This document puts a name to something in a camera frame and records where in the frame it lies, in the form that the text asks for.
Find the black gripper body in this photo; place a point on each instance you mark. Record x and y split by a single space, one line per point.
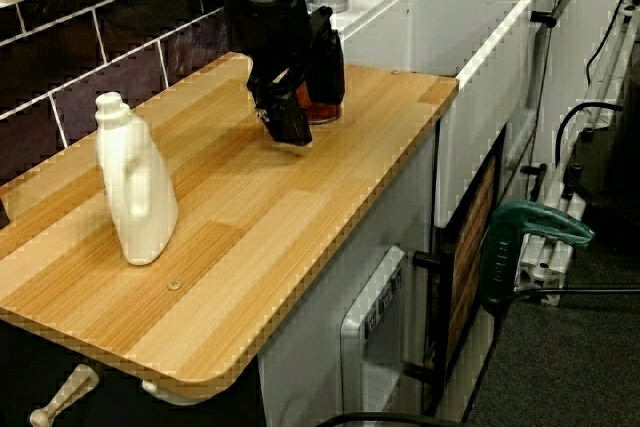
280 37

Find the white kitchen cabinet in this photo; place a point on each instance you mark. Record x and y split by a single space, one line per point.
310 357

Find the grey dispenser panel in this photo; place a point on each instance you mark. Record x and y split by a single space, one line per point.
350 347

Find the green clamp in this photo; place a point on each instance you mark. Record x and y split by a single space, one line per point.
500 257

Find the white rounded knob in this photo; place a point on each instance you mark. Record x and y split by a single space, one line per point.
170 396

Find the white sink unit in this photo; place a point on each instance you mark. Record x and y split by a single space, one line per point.
475 137

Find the orange beans can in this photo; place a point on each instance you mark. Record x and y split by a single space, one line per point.
320 113

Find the cream detergent bottle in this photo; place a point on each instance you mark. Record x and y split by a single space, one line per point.
120 157

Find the black curved hoop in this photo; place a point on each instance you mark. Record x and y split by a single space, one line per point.
375 415

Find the black equipment case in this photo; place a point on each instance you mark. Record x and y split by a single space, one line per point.
615 172

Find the white oven cabinet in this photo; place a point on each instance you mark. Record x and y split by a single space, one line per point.
565 57

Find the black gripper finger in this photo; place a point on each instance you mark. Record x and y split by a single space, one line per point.
287 119
327 74

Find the wood slat cabinet door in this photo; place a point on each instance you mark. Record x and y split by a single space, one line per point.
470 247

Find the white aluminium frame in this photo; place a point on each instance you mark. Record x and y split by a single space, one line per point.
555 252

